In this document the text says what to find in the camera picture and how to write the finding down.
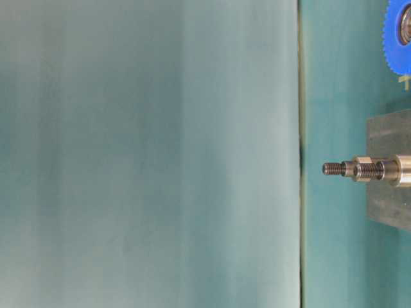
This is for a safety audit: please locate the grey metal base plate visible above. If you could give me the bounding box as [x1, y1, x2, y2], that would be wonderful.
[366, 110, 410, 231]

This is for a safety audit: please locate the front threaded steel shaft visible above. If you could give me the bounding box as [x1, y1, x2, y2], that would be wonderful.
[353, 155, 410, 188]

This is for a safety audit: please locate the large blue plastic gear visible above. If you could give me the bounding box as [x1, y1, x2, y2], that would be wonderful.
[383, 0, 410, 75]

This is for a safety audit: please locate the threaded steel shaft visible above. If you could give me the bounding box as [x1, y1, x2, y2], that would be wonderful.
[353, 155, 410, 188]
[322, 156, 374, 182]

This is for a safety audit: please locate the rear threaded steel shaft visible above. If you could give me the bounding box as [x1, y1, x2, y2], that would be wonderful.
[322, 156, 374, 182]

